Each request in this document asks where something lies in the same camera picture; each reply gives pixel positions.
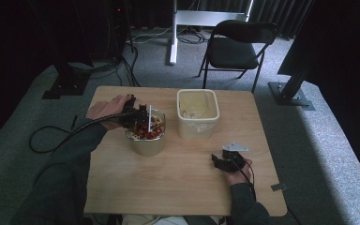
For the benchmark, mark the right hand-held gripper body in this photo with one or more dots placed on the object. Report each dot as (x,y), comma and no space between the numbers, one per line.
(234,156)

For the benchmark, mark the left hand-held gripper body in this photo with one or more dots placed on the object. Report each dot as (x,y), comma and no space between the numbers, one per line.
(129,117)

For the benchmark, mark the clear glass container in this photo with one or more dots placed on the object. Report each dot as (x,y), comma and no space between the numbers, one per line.
(147,146)

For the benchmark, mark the cream square plastic bin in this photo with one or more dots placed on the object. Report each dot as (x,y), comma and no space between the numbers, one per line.
(197,126)

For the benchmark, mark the person's right hand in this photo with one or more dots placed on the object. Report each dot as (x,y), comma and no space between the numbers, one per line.
(239,176)

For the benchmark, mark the person's left hand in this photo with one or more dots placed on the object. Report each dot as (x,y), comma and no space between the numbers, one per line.
(107,111)

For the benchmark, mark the heap of red dried pieces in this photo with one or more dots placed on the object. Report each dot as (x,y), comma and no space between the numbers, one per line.
(151,132)

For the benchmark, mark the grey tape strip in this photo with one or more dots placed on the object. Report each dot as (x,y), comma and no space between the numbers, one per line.
(278,187)

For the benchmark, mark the small black stick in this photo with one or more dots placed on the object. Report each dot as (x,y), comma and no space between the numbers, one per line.
(74,122)

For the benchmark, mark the person's light clothing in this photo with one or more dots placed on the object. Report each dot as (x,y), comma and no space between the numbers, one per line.
(168,220)

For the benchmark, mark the white metal stand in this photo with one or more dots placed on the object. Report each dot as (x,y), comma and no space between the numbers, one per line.
(174,37)

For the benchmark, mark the black slanted stand with base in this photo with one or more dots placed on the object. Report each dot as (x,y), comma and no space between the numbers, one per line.
(289,95)

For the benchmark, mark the black equipment tower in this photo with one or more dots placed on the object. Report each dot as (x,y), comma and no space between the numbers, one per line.
(117,28)

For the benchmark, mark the black folding chair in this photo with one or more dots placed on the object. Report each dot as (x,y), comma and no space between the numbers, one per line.
(231,51)

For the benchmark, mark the black stand with base plate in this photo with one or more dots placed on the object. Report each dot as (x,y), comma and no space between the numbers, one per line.
(65,84)

